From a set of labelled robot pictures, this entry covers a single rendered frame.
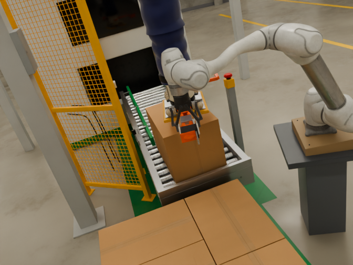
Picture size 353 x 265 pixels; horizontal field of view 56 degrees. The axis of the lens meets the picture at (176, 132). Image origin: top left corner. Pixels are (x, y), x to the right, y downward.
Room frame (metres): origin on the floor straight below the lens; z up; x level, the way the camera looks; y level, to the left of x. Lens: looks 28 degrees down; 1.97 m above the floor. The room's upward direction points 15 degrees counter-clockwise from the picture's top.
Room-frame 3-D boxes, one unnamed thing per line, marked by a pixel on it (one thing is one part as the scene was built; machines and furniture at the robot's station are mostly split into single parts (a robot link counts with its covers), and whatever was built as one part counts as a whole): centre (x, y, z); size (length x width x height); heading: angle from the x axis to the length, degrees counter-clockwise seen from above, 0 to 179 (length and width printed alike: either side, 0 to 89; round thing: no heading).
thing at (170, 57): (1.42, -0.07, 1.55); 0.13 x 0.11 x 0.16; 19
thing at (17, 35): (2.47, 0.90, 1.62); 0.20 x 0.05 x 0.30; 9
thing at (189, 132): (1.43, -0.05, 1.20); 0.08 x 0.07 x 0.05; 177
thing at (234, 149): (3.08, -0.26, 0.50); 2.31 x 0.05 x 0.19; 9
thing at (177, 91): (1.44, -0.06, 1.44); 0.09 x 0.09 x 0.06
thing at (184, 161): (2.24, -0.05, 0.75); 0.60 x 0.40 x 0.40; 10
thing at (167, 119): (2.04, 0.00, 1.10); 0.34 x 0.10 x 0.05; 177
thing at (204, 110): (2.02, -0.19, 1.10); 0.34 x 0.10 x 0.05; 177
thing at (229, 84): (2.52, -0.52, 0.50); 0.07 x 0.07 x 1.00; 9
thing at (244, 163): (1.88, -0.12, 0.58); 0.70 x 0.03 x 0.06; 99
